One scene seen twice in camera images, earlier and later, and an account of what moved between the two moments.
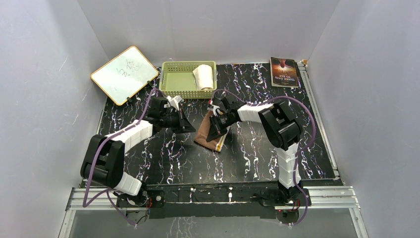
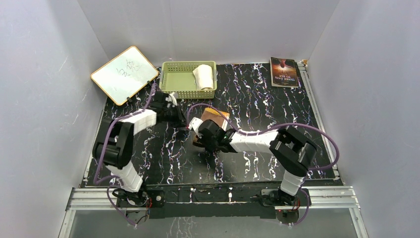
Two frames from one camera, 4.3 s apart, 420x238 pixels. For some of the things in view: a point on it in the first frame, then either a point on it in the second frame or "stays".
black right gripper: (216, 130) → (201, 140)
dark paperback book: (284, 73) stays
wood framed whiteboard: (123, 78) stays
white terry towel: (203, 74) stays
